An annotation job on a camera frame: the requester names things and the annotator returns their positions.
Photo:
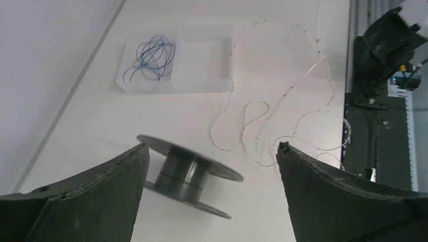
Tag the white slotted cable duct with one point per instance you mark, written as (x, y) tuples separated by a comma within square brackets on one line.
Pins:
[(395, 91)]

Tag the dark grey perforated spool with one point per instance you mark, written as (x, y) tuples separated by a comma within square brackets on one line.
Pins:
[(184, 174)]

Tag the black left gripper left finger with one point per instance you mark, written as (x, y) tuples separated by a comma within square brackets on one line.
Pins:
[(98, 204)]

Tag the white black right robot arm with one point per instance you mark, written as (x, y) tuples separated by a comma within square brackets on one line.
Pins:
[(390, 41)]

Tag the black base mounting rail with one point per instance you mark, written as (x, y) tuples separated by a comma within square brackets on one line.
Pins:
[(379, 142)]

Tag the clear plastic two-compartment tray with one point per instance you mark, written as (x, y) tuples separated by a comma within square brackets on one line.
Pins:
[(194, 59)]

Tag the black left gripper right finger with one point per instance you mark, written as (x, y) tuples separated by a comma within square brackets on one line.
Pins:
[(328, 204)]

